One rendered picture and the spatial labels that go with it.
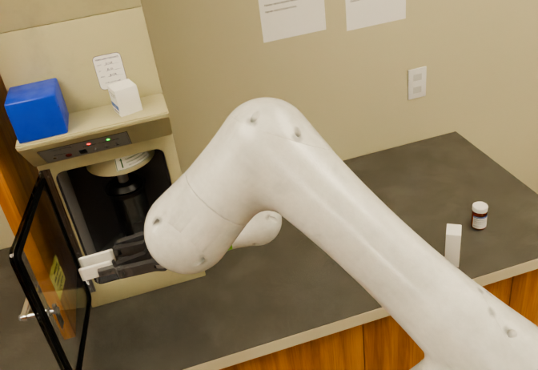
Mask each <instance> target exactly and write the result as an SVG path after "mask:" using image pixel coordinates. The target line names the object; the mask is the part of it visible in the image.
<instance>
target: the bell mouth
mask: <svg viewBox="0 0 538 370"><path fill-rule="evenodd" d="M154 154H155V150H151V151H144V152H141V153H138V154H134V155H128V156H124V157H121V158H117V159H112V160H107V161H104V162H101V163H95V164H91V165H88V166H86V169H87V170H88V171H89V172H90V173H91V174H93V175H97V176H103V177H111V176H118V175H125V174H127V173H130V172H132V171H136V170H138V169H139V168H141V167H143V166H144V165H146V164H147V163H148V162H149V161H150V160H151V159H152V158H153V156H154Z"/></svg>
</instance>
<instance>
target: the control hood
mask: <svg viewBox="0 0 538 370"><path fill-rule="evenodd" d="M140 100H141V104H142V107H143V110H142V111H138V112H135V113H133V114H130V115H127V116H124V117H121V116H120V115H119V114H118V113H117V112H116V111H114V108H113V105H112V104H110V105H106V106H102V107H96V108H92V109H88V110H84V111H78V112H74V113H70V114H69V123H68V132H67V133H65V134H62V135H56V136H52V137H49V138H44V139H38V140H34V141H31V142H27V143H19V142H18V139H17V142H16V146H15V149H16V151H17V152H18V153H19V154H20V155H22V156H23V157H24V158H25V159H26V160H27V161H28V162H29V163H31V164H32V165H33V166H34V167H38V166H41V165H45V164H49V163H47V162H46V161H45V160H44V159H43V158H42V157H41V156H40V155H39V154H38V153H37V152H40V151H45V150H49V149H53V148H56V147H63V146H66V145H70V144H74V143H80V142H83V141H87V140H91V139H97V138H101V137H104V136H108V135H114V134H118V133H122V132H125V131H127V133H128V135H129V137H130V140H131V142H132V143H131V144H133V143H140V142H143V141H147V140H150V139H157V138H160V137H163V136H167V135H171V134H172V129H171V120H170V115H169V112H168V109H167V105H166V102H165V99H164V97H163V94H161V93H160V94H156V95H150V96H146V97H142V98H140Z"/></svg>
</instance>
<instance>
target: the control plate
mask: <svg viewBox="0 0 538 370"><path fill-rule="evenodd" d="M106 139H110V140H106ZM87 143H91V145H86V144H87ZM115 143H118V145H116V144H115ZM131 143H132V142H131V140H130V137H129V135H128V133H127V131H125V132H122V133H118V134H114V135H108V136H104V137H101V138H97V139H91V140H87V141H83V142H80V143H74V144H70V145H66V146H63V147H56V148H53V149H49V150H45V151H40V152H37V153H38V154H39V155H40V156H41V157H42V158H43V159H44V160H45V161H46V162H47V163H52V162H56V161H59V160H63V159H69V158H73V157H76V156H80V155H86V154H90V153H93V152H97V151H103V150H106V149H110V148H114V147H120V146H123V145H127V144H131ZM105 145H108V146H107V148H106V147H104V146H105ZM95 147H97V150H95V149H94V148H95ZM84 149H86V150H87V151H88V152H87V153H84V154H80V152H79V151H80V150H84ZM67 154H72V156H71V157H66V155H67ZM54 157H58V158H57V159H53V158H54Z"/></svg>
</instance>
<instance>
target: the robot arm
mask: <svg viewBox="0 0 538 370"><path fill-rule="evenodd" d="M282 217H283V218H285V219H286V220H287V221H289V222H290V223H291V224H292V225H294V226H295V227H296V228H298V229H299V230H300V231H301V232H302V233H303V234H304V235H305V236H307V237H308V238H309V239H310V240H311V241H313V242H314V243H315V244H316V245H317V246H319V247H320V248H321V249H322V250H323V251H325V252H326V253H327V254H328V255H329V256H330V257H331V258H332V259H333V260H334V261H335V262H336V263H337V264H338V265H339V266H340V267H342V268H343V269H344V270H345V271H346V272H347V273H348V274H349V275H350V276H351V277H352V278H354V279H355V280H356V281H357V282H358V283H359V284H360V285H361V286H362V287H363V288H364V289H365V290H366V291H367V292H368V293H369V294H370V295H371V296H372V297H373V298H374V299H375V300H376V301H377V302H378V303H379V304H380V305H381V306H382V307H383V308H384V309H385V310H386V311H387V312H388V313H389V314H390V316H391V317H392V318H393V319H394V320H395V321H396V322H397V323H398V324H399V325H400V326H401V327H402V329H403V330H404V331H405V332H406V333H407V334H408V335H409V336H410V337H411V338H412V339H413V340H414V341H415V342H416V344H417V345H418V346H419V347H420V348H421V349H422V350H423V352H424V358H423V359H422V360H421V361H420V362H419V363H418V364H417V365H415V366H414V367H413V368H411V369H409V370H538V327H537V326H536V325H535V324H534V323H532V322H531V321H530V320H528V319H526V318H525V317H523V316H522V315H521V314H519V313H518V312H516V311H515V310H513V309H512V308H510V307H509V306H508V305H507V304H505V303H504V302H502V301H501V300H499V299H498V298H496V297H495V296H494V295H493V294H492V293H490V292H489V291H487V290H486V289H485V288H483V287H482V286H480V285H479V284H478V283H476V282H475V281H474V280H472V279H471V278H470V277H468V276H467V275H465V274H464V273H463V272H462V271H461V270H460V269H459V268H457V267H456V266H455V265H453V264H452V263H451V262H449V261H448V260H447V259H446V258H444V257H443V256H442V255H441V254H440V253H439V252H438V251H437V250H435V249H434V248H433V247H432V246H431V245H429V244H428V243H427V242H426V241H425V240H423V239H422V238H421V237H420V236H419V235H417V234H416V233H415V232H414V231H413V230H412V229H411V228H410V227H409V226H408V225H407V224H406V223H405V222H404V221H403V220H401V219H400V218H399V217H398V216H397V215H396V214H395V213H394V212H393V211H392V210H391V209H390V208H388V207H387V206H386V205H385V204H384V203H383V202H382V201H381V200H380V199H379V198H378V197H377V196H376V195H375V194H374V193H373V192H372V191H371V190H370V189H369V188H368V187H367V186H366V185H365V184H364V183H363V182H362V181H361V180H360V179H359V178H358V177H357V176H356V175H355V174H354V172H353V171H352V170H351V169H350V168H349V167H348V166H347V165H346V164H345V163H344V162H343V161H342V159H341V158H340V157H339V156H338V155H337V154H336V153H335V152H334V151H333V150H332V149H331V147H330V146H329V145H328V144H327V142H326V141H325V140H324V139H323V138H322V137H321V135H320V134H319V133H318V132H317V131H316V129H315V128H314V127H313V126H312V125H311V124H310V123H309V122H308V120H307V119H306V118H305V117H304V115H303V114H302V113H301V112H300V111H299V110H298V109H297V108H296V107H294V106H293V105H291V104H290V103H288V102H286V101H283V100H282V99H276V98H268V97H264V98H257V99H252V100H249V101H247V102H245V103H243V104H241V105H240V106H238V107H237V108H235V109H234V110H233V111H232V112H231V113H230V114H229V116H228V117H227V119H226V120H225V122H224V123H223V125H222V126H221V127H220V129H219V130H218V132H217V133H216V135H215V136H214V138H213V139H212V140H211V141H210V142H209V144H208V145H207V146H206V148H205V149H204V150H203V152H202V153H201V154H200V155H199V157H198V158H197V159H196V160H195V161H194V162H193V163H192V164H191V166H190V167H189V168H188V169H187V171H186V172H184V173H183V174H182V175H181V176H180V177H179V178H178V179H177V180H176V181H175V182H174V183H173V184H172V185H171V186H170V187H169V188H168V189H167V190H166V191H165V192H164V193H163V194H162V195H161V196H160V197H159V198H158V199H157V200H156V201H155V202H154V203H153V205H152V206H151V208H150V210H149V211H148V213H147V217H146V220H145V223H144V231H142V232H139V233H136V234H133V235H129V236H127V237H124V238H121V239H117V240H115V242H114V246H113V247H112V248H111V249H107V250H104V251H100V252H98V253H94V254H92V255H86V256H83V257H80V258H79V259H78V260H79V263H80V264H81V267H82V268H79V270H78V272H79V274H80V276H81V278H82V281H86V280H91V279H93V278H97V277H103V276H106V275H111V274H114V273H116V274H118V276H119V278H120V279H125V278H128V277H132V276H136V275H142V274H146V273H150V272H153V271H166V270H169V271H172V272H175V273H179V274H188V275H189V274H195V273H200V272H202V271H206V270H207V269H209V268H211V267H213V266H214V265H216V264H217V263H218V262H219V261H220V260H221V259H222V258H223V256H224V255H225V254H226V252H227V251H230V250H232V249H236V248H240V247H250V246H261V245H264V244H267V243H270V242H271V241H272V240H273V239H274V238H275V237H276V236H277V235H278V234H279V231H280V228H281V226H282ZM128 255H130V256H128ZM123 256H128V257H126V258H124V259H121V260H118V258H119V257H123ZM116 260H118V261H116ZM120 265H121V266H120Z"/></svg>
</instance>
